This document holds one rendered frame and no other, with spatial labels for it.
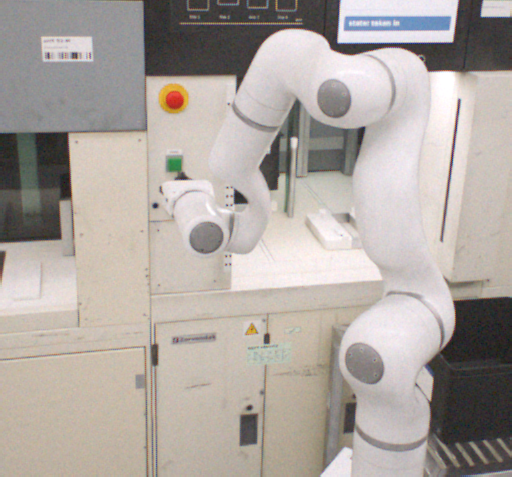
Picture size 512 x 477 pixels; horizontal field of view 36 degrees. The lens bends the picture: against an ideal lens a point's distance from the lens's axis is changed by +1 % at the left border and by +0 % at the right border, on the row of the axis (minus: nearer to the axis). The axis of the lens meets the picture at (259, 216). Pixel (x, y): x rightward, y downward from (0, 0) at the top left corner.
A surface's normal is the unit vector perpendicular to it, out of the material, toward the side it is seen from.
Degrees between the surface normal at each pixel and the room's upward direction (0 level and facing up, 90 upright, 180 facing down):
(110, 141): 90
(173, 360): 90
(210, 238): 90
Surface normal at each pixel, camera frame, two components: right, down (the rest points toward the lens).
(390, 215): -0.06, 0.25
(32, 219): 0.22, 0.36
